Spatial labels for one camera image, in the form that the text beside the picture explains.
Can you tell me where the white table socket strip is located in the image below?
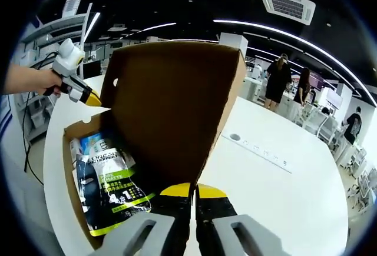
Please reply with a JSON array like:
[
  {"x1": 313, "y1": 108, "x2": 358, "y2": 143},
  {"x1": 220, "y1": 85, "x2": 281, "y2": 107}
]
[{"x1": 221, "y1": 133, "x2": 294, "y2": 174}]

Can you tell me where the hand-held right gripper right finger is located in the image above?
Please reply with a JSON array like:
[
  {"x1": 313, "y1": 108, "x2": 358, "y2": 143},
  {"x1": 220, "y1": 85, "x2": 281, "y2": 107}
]
[{"x1": 194, "y1": 184, "x2": 291, "y2": 256}]

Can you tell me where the person's left hand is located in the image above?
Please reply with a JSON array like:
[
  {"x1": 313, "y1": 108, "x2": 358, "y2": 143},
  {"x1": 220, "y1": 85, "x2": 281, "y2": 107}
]
[{"x1": 29, "y1": 69, "x2": 64, "y2": 95}]

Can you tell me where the ceiling air conditioner unit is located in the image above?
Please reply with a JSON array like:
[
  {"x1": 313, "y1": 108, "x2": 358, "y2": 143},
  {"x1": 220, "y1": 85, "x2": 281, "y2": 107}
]
[{"x1": 257, "y1": 0, "x2": 316, "y2": 26}]

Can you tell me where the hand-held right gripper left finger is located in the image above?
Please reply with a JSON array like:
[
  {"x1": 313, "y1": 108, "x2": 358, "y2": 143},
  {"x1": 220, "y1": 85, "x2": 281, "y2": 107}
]
[{"x1": 95, "y1": 182, "x2": 193, "y2": 256}]

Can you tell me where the cluster of white office chairs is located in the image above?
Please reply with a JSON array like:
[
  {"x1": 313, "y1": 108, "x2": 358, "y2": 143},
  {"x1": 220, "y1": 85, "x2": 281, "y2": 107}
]
[{"x1": 300, "y1": 102, "x2": 377, "y2": 212}]

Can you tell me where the long curved ceiling light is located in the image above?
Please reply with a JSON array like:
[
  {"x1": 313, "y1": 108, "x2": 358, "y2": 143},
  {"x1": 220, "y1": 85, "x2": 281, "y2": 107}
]
[{"x1": 213, "y1": 19, "x2": 362, "y2": 97}]

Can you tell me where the blue wet wipes pack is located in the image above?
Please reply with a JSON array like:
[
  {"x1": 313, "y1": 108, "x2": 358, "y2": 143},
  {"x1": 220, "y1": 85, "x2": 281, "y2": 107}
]
[{"x1": 79, "y1": 132, "x2": 112, "y2": 159}]

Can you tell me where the white square pillar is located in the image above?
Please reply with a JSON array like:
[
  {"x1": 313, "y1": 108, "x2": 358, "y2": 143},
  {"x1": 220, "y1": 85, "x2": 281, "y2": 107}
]
[{"x1": 219, "y1": 32, "x2": 249, "y2": 62}]

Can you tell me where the white printed carton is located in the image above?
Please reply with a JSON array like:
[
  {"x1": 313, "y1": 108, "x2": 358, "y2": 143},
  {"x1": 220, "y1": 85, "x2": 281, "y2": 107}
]
[{"x1": 70, "y1": 138, "x2": 84, "y2": 165}]

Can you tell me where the ceiling strip light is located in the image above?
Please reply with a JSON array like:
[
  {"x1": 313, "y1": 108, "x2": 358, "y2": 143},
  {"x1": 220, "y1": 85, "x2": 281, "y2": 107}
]
[{"x1": 144, "y1": 22, "x2": 177, "y2": 33}]

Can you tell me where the silver green soft sachet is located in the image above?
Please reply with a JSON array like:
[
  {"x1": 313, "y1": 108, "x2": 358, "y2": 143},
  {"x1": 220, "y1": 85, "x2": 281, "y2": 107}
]
[{"x1": 75, "y1": 147, "x2": 156, "y2": 237}]

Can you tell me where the brown cardboard shoe box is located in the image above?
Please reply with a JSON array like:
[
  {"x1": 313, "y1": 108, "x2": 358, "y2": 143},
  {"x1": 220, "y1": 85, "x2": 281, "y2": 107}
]
[{"x1": 62, "y1": 40, "x2": 247, "y2": 251}]

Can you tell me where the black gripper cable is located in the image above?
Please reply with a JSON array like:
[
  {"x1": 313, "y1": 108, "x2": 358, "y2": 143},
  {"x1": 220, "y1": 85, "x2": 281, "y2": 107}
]
[{"x1": 22, "y1": 50, "x2": 59, "y2": 186}]

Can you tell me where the grey metal storage shelf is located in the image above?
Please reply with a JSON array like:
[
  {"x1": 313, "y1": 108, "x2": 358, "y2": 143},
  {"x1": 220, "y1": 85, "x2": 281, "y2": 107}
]
[{"x1": 17, "y1": 2, "x2": 94, "y2": 139}]

